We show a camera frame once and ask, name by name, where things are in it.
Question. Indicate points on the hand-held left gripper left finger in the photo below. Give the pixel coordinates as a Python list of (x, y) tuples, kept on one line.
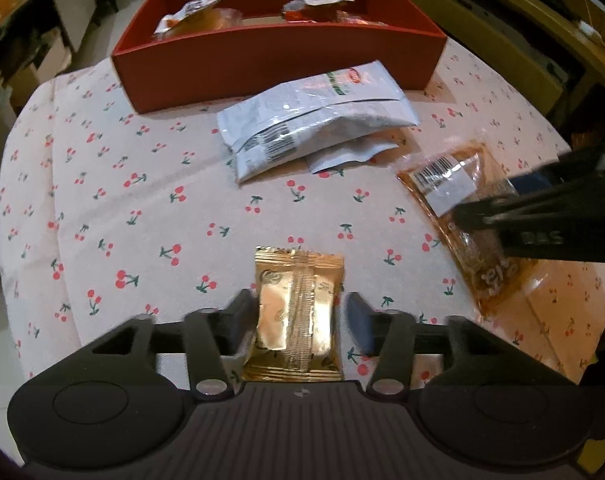
[(242, 320)]

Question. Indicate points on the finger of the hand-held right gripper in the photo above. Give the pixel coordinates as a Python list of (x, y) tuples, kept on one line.
[(532, 182), (507, 212)]

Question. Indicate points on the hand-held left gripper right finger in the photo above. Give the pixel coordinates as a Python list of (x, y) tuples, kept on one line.
[(360, 325)]

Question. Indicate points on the gold snack packet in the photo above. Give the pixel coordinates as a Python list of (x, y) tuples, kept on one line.
[(295, 310)]

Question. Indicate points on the clear brown snack packet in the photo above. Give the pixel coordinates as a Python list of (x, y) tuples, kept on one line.
[(447, 180)]

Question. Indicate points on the large white snack packet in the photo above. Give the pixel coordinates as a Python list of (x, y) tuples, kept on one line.
[(312, 110)]

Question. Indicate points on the red cardboard box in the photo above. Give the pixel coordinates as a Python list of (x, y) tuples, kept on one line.
[(282, 65)]

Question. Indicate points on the cherry print tablecloth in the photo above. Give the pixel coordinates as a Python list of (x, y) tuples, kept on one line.
[(132, 210)]

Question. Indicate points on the small white packet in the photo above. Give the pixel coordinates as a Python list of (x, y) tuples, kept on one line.
[(347, 155)]

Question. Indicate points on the clear orange pastry packet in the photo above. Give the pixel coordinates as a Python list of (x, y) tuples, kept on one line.
[(317, 7), (192, 12)]

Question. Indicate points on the white storage box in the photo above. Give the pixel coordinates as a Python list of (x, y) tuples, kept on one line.
[(37, 70)]

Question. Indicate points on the dark low cabinet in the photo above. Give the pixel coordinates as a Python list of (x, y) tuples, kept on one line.
[(72, 5)]

